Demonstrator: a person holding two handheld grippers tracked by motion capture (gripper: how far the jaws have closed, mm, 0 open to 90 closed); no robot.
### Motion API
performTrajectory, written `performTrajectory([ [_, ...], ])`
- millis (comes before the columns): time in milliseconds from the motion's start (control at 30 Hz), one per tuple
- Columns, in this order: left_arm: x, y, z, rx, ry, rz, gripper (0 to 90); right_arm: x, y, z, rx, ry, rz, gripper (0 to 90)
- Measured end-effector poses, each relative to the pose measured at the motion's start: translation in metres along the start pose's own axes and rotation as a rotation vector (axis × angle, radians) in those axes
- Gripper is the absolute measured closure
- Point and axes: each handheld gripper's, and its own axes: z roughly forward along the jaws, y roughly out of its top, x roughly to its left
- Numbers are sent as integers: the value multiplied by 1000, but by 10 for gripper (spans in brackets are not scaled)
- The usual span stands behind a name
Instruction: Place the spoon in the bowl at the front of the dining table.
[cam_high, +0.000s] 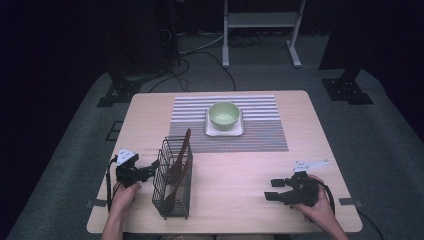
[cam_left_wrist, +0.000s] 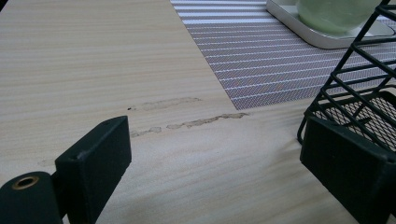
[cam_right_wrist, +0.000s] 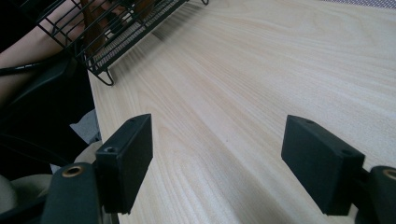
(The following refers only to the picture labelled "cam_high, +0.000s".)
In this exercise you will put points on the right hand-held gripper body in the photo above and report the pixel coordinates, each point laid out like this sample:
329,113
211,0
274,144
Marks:
301,191

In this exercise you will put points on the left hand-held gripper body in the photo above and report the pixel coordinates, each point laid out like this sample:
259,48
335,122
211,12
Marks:
128,173

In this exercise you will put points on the green bowl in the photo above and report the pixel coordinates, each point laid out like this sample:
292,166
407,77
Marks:
224,116

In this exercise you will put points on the person's left hand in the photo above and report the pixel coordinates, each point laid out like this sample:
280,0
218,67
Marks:
124,197

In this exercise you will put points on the person's right hand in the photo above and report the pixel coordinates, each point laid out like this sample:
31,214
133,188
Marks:
320,210

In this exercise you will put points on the black square floor marker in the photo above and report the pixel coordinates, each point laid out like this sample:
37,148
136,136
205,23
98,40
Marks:
110,135

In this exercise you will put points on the grey tape piece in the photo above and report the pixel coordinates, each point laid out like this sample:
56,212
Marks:
96,203
348,201

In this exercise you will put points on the striped placemat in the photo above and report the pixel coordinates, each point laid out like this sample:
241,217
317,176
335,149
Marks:
190,110

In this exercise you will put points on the white square plate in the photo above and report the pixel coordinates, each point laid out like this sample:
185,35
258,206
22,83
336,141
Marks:
213,132

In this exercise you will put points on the black stand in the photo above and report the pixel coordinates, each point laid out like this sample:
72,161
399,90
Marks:
346,88
120,91

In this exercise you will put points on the white metal stand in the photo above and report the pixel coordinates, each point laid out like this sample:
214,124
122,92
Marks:
263,19

